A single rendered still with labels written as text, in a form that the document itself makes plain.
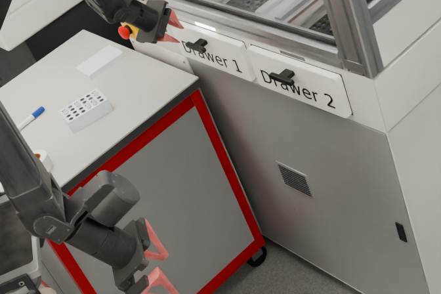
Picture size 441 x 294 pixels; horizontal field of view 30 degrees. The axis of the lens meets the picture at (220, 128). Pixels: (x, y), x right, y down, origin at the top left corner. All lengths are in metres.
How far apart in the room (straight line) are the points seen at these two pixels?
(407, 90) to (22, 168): 0.90
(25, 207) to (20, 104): 1.31
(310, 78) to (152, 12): 0.39
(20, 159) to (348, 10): 0.73
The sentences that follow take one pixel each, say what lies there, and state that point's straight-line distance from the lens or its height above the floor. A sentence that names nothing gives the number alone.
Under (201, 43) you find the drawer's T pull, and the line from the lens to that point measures 2.05.
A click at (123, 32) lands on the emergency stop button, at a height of 0.88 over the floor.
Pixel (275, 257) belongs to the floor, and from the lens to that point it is 2.71.
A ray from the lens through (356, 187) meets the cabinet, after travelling 2.01.
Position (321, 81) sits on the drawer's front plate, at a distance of 1.78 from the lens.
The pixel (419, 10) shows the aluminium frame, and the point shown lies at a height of 1.00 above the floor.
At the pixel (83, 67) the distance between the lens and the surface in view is 2.47.
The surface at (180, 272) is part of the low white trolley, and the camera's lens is 2.45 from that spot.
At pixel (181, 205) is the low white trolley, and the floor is 0.44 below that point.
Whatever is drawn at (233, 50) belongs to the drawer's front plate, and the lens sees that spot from 1.98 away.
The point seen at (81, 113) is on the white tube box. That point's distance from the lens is 2.22.
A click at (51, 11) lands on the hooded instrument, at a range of 2.75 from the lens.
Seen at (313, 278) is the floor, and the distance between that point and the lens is 2.61.
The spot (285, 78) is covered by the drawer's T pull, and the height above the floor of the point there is 0.91.
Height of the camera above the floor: 1.92
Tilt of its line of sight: 35 degrees down
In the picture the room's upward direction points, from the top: 23 degrees counter-clockwise
